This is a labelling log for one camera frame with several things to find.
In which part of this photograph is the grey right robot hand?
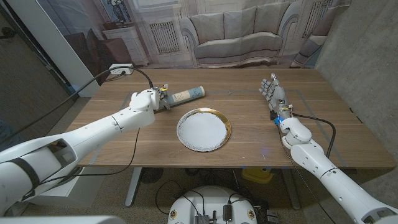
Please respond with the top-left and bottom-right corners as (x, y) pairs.
(259, 73), (294, 119)

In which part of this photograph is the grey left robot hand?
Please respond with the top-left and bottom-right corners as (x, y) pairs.
(154, 83), (172, 111)

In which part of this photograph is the map tube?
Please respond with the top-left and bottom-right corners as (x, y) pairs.
(164, 86), (206, 109)

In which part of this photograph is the gold rimmed paper plate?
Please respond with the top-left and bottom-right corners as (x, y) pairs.
(176, 107), (232, 153)

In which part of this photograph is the grey tape outline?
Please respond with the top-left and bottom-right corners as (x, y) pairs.
(88, 89), (348, 167)

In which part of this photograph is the white power strip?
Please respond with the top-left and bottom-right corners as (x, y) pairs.
(108, 63), (135, 75)

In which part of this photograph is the black round floor fan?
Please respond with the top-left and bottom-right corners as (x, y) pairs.
(139, 167), (164, 184)

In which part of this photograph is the yellow object under table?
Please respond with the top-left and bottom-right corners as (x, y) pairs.
(241, 167), (274, 184)

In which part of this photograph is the printed living room backdrop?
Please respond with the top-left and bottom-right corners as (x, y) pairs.
(37, 0), (352, 85)

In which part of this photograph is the grey table leg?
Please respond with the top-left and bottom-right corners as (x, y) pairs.
(281, 167), (302, 211)

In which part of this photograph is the white table leg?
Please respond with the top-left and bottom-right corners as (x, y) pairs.
(124, 167), (142, 208)

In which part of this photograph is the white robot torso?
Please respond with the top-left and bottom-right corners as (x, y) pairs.
(167, 185), (258, 224)

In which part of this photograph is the black power adapter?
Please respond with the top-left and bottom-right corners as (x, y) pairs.
(222, 203), (233, 222)

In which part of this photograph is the grey finned device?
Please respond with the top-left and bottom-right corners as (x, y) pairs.
(194, 213), (211, 224)

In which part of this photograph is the black power cord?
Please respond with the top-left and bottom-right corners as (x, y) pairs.
(104, 71), (127, 83)

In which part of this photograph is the thin black right arm wire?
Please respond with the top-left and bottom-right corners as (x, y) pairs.
(276, 124), (338, 224)

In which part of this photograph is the thin black arm wire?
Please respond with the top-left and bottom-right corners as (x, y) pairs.
(276, 124), (338, 224)
(21, 127), (141, 200)

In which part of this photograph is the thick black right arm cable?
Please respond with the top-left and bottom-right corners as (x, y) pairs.
(292, 113), (337, 159)

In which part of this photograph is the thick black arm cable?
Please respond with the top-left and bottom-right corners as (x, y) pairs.
(0, 65), (155, 147)
(292, 113), (337, 159)

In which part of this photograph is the thin black left arm wire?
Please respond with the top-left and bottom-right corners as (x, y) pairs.
(21, 127), (141, 200)

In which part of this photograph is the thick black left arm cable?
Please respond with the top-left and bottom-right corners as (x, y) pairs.
(0, 65), (155, 147)

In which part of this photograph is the black looped floor cable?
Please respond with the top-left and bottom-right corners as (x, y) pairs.
(154, 180), (206, 216)

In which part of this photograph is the black door handle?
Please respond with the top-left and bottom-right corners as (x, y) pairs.
(0, 27), (17, 40)

